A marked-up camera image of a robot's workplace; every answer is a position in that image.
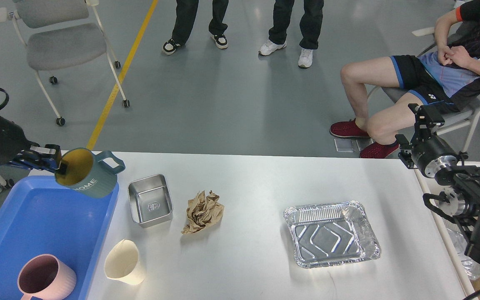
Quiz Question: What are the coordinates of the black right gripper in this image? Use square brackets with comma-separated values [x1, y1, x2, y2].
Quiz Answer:
[395, 104, 460, 179]

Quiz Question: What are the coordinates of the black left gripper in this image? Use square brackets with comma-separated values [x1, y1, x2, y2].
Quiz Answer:
[0, 116, 67, 175]

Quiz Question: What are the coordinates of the teal mug with tea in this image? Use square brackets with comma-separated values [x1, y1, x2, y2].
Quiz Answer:
[55, 148, 125, 199]

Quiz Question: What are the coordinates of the square stainless steel container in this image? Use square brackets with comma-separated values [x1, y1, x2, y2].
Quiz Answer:
[128, 174, 173, 228]

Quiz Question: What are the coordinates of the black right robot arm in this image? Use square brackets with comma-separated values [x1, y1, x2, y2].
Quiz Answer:
[396, 104, 480, 264]

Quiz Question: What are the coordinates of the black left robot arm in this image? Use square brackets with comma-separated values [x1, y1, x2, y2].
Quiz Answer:
[0, 88, 68, 175]

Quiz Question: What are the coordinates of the grey chair under person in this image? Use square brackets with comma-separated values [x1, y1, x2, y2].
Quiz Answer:
[368, 21, 480, 152]

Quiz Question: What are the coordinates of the blue plastic tray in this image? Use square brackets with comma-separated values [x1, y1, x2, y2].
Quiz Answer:
[0, 175, 119, 300]

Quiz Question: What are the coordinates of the seated person in shorts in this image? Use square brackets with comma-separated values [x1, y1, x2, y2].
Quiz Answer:
[330, 0, 480, 159]

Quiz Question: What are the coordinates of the pink ribbed mug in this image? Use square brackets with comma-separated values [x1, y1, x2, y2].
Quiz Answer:
[17, 254, 77, 300]

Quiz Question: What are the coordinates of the grey office chair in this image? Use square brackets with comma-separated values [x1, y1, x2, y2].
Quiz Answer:
[0, 0, 131, 127]

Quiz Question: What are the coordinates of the cream paper cup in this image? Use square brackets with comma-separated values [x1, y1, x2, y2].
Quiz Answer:
[104, 239, 146, 285]

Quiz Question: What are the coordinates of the aluminium foil tray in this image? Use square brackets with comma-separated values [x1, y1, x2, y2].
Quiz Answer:
[282, 200, 381, 268]

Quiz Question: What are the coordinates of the person with white sneakers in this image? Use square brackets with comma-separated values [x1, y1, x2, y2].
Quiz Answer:
[259, 0, 325, 68]

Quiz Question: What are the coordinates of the crumpled brown paper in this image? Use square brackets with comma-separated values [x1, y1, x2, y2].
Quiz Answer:
[181, 190, 225, 234]

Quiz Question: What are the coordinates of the person in black trousers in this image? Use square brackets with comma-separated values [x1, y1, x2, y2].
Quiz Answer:
[162, 0, 230, 55]

